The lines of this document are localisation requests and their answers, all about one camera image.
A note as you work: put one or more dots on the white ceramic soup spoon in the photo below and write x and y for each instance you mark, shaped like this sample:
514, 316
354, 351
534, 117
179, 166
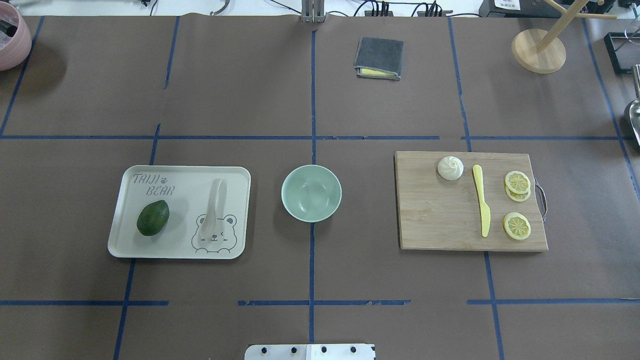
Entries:
216, 202

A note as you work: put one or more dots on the white steamed bun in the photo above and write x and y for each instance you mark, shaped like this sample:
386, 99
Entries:
450, 168

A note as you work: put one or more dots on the light green bowl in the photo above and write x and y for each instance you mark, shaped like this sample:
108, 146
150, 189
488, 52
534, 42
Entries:
311, 193

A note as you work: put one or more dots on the cream bear serving tray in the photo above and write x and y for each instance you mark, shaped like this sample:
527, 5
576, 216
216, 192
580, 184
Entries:
186, 189

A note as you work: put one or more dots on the grey folded cloth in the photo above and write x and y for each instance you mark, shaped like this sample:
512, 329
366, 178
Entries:
379, 58

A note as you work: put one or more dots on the wooden cutting board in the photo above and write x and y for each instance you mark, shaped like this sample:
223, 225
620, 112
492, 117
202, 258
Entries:
439, 214

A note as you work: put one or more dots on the yellow plastic knife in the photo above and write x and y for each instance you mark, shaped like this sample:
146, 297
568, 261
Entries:
484, 209

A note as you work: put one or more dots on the green avocado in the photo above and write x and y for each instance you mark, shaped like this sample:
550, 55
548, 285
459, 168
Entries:
153, 218

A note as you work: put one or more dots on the upper top lemon slice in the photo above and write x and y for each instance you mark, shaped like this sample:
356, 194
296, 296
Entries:
517, 182

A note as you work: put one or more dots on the lemon slice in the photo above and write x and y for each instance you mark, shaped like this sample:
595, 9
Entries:
517, 182
517, 197
516, 226

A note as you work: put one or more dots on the upper bottom lemon slice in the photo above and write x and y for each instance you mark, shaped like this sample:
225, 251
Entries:
517, 197

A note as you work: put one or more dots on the lower lemon slice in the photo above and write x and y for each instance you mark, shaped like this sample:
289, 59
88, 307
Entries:
516, 226

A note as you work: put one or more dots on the wooden stand with round base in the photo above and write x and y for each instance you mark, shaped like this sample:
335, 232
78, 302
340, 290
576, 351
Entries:
541, 51

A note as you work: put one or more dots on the metal scoop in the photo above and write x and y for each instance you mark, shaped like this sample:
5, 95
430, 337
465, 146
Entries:
632, 110

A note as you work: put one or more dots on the pink pot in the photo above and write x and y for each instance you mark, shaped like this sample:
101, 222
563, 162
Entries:
14, 49

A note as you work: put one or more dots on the grey metal post mount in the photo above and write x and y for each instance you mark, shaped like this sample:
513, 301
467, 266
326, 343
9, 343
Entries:
313, 11

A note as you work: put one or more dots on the white metal base plate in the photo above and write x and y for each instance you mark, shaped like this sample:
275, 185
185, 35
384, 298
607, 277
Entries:
326, 351

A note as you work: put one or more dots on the black frame tray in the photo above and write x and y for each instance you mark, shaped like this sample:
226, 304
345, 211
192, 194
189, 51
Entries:
623, 51

